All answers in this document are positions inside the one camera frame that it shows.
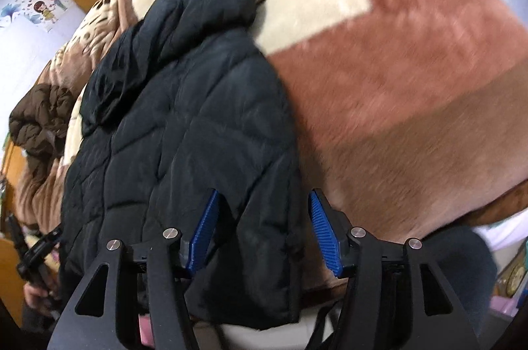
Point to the white mattress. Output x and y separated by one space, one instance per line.
505 232

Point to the printed plush blanket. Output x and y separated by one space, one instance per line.
392 86

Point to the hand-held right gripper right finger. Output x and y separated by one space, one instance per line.
326 234

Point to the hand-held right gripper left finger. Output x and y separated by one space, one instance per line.
202 234

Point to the person's left hand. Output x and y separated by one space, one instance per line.
35 296

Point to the person's leg in jeans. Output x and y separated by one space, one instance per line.
466 275

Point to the brown puffer jacket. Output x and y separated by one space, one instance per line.
39 115

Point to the black puffer jacket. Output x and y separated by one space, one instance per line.
194 127

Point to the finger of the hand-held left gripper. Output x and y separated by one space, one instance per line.
41 247
14 232

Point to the cartoon wall poster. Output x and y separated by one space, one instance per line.
37 5

